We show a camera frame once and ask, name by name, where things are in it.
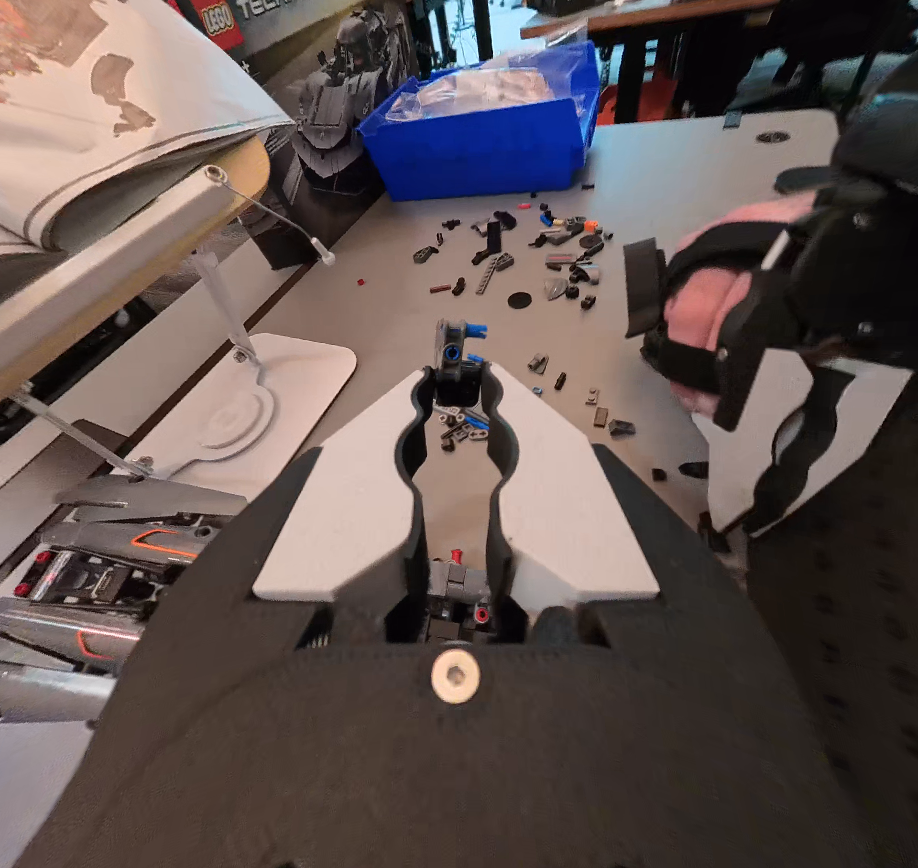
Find blue plastic bin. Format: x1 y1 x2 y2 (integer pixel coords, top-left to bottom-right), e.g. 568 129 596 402
357 40 601 204

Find white book stand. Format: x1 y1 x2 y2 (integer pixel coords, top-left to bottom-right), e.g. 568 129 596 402
0 135 358 499

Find person's right hand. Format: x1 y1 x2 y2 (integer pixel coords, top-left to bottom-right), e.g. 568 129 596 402
663 190 820 419

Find black background office chair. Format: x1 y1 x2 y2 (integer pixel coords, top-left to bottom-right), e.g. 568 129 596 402
773 0 918 109

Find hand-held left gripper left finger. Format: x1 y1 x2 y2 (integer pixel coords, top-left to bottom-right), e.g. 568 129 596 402
251 368 436 641

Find grey lego car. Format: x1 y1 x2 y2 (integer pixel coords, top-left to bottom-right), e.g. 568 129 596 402
0 472 497 727

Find scattered dark lego pieces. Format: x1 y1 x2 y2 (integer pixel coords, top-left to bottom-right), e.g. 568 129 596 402
355 197 619 313

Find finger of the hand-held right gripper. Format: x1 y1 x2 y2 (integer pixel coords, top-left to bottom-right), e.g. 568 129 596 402
746 360 913 538
705 348 816 535

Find wire page holder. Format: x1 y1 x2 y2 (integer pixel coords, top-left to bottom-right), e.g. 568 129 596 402
203 164 337 268

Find dark printed set box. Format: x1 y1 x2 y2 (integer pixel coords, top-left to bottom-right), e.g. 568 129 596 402
147 0 426 271

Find pile of small lego pieces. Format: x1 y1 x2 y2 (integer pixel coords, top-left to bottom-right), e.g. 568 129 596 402
436 405 494 455

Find clear plastic bags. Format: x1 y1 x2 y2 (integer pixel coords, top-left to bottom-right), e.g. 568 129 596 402
386 49 598 123

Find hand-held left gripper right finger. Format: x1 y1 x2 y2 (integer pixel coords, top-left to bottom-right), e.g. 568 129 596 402
481 365 662 641

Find instruction booklet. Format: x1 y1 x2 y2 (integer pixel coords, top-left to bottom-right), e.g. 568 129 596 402
0 0 296 252

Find small grey lego subassembly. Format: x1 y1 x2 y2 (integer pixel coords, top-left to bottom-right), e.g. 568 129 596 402
432 318 490 406

